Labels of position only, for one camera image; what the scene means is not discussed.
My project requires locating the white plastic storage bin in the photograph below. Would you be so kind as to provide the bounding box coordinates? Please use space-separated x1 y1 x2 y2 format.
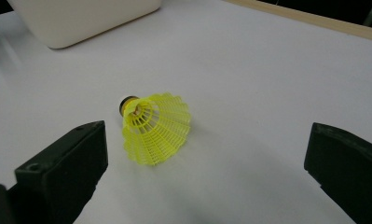
6 0 163 49

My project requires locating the white table mat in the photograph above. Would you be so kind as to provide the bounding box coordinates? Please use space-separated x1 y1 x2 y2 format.
0 0 372 224

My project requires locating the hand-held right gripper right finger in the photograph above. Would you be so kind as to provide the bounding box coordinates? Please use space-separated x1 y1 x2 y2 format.
304 122 372 224

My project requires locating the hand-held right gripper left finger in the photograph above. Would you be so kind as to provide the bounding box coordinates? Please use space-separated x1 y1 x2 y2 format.
6 120 109 224

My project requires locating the yellow plastic shuttlecock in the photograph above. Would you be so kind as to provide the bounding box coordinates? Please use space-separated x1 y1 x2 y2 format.
118 91 192 166

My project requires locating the light wooden table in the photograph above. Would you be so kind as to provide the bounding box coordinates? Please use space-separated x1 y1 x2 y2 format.
222 0 372 44

